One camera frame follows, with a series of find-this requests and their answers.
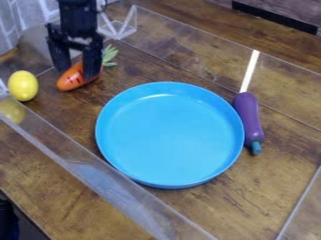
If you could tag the purple toy eggplant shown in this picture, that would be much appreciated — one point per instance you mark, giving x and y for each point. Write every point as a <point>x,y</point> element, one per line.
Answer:
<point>246,107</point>

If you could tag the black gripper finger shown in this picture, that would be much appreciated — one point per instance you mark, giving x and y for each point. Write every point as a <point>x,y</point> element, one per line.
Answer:
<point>59,54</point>
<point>92,56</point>

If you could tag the yellow toy lemon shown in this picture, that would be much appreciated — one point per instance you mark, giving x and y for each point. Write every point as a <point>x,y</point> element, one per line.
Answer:
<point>23,85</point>

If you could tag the clear acrylic barrier wall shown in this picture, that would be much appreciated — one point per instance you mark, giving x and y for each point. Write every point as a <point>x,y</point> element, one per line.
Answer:
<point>265,198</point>

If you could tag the white grey curtain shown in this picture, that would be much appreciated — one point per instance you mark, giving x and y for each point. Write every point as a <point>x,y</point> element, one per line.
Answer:
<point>20,15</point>

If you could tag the clear acrylic triangle bracket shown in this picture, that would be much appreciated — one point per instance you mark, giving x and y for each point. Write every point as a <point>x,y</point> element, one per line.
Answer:
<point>115,29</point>

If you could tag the blue round plate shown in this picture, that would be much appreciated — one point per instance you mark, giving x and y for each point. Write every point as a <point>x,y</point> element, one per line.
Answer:
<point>168,134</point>

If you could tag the orange toy carrot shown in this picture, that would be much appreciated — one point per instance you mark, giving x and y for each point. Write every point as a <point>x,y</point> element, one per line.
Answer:
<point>72,78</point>

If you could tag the black bar in background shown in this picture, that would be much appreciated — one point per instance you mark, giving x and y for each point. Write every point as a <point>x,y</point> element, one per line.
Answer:
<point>275,18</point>

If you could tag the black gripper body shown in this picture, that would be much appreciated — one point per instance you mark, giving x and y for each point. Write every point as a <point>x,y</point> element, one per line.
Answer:
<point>75,32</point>

